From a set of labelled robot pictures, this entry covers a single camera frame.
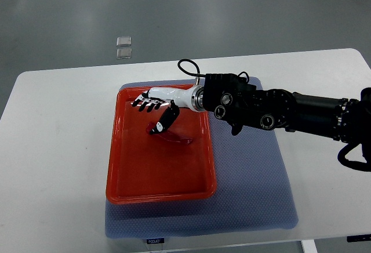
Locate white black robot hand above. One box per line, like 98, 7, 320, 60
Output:
132, 86, 200, 135

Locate red pepper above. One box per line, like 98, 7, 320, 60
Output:
146, 122, 194, 145

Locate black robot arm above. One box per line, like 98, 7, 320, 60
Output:
132, 72, 370, 172

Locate red plastic tray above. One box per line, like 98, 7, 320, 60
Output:
106, 85, 217, 205

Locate upper metal floor plate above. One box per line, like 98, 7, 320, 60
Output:
116, 36, 132, 47

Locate blue-grey mesh mat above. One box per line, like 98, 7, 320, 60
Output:
105, 81, 298, 239

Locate white table leg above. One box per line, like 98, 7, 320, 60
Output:
300, 239, 318, 253

